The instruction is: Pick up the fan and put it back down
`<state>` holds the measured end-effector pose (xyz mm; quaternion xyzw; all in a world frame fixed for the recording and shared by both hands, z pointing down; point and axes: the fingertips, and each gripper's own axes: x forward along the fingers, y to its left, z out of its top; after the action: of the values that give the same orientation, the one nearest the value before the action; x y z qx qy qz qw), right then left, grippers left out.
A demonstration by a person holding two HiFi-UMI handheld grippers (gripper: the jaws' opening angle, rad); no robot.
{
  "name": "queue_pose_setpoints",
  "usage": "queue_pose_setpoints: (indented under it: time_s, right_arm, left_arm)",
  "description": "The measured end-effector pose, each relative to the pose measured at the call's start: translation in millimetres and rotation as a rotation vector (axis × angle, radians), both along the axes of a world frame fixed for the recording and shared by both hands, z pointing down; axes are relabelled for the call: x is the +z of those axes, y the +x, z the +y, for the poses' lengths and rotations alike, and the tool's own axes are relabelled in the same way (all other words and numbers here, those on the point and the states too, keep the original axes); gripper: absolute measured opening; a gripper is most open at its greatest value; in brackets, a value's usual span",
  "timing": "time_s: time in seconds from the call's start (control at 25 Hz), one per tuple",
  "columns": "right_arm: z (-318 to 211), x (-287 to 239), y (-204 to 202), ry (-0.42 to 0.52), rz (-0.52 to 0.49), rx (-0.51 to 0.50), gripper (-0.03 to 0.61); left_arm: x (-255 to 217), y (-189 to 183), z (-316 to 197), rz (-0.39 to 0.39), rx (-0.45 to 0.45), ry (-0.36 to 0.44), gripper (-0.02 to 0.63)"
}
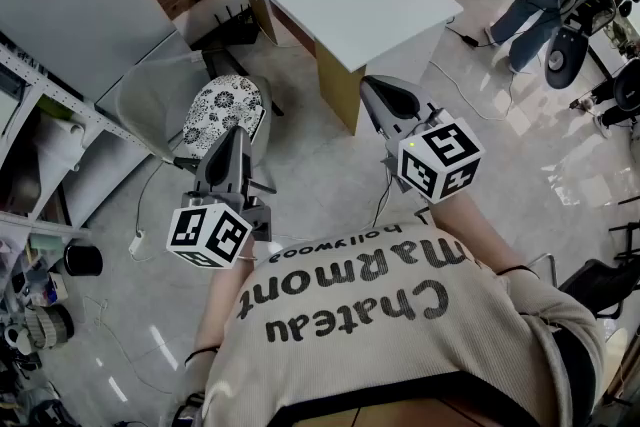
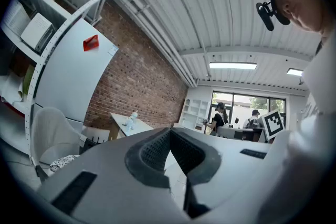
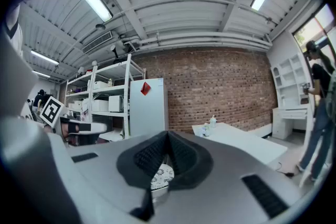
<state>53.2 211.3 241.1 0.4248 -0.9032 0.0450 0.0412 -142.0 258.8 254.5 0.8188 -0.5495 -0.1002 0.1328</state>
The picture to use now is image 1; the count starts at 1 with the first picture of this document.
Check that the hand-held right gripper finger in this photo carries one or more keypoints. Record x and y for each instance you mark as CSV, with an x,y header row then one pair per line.
x,y
410,90
382,115

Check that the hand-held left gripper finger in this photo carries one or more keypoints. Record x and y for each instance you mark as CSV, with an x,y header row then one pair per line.
x,y
242,165
212,170

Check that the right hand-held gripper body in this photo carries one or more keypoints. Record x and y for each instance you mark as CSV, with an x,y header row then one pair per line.
x,y
440,160

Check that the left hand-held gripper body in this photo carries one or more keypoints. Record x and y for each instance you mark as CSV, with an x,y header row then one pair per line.
x,y
210,235

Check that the person's right forearm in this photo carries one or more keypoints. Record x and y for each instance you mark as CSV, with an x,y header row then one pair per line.
x,y
470,230

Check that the person's left forearm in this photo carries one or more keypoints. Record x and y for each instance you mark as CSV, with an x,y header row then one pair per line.
x,y
215,315

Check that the floral black-white seat cushion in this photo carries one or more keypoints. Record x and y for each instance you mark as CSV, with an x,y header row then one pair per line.
x,y
225,105

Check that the white power strip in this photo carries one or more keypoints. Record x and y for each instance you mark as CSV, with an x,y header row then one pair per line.
x,y
136,244

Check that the black power adapter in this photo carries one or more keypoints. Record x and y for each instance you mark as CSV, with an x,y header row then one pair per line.
x,y
470,40

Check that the black waste bin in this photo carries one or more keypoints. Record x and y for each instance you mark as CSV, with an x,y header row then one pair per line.
x,y
82,260

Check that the black wifi router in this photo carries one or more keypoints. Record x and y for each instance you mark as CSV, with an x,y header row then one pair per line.
x,y
245,22

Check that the black grey swivel chair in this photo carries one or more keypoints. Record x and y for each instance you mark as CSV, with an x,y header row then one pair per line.
x,y
565,47

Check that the white metal shelf rack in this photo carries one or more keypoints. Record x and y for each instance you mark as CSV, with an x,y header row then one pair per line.
x,y
60,97

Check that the grey ribbed fabric basket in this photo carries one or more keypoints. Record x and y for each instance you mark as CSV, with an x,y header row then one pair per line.
x,y
50,325

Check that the cream printed sweatshirt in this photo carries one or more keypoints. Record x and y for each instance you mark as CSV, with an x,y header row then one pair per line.
x,y
350,355

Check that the white refrigerator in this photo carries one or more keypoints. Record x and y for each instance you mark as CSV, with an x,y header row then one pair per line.
x,y
85,5

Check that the white mug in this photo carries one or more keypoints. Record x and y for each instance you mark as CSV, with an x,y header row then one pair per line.
x,y
19,340

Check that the black frame chair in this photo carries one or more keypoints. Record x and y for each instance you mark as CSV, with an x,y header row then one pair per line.
x,y
595,282

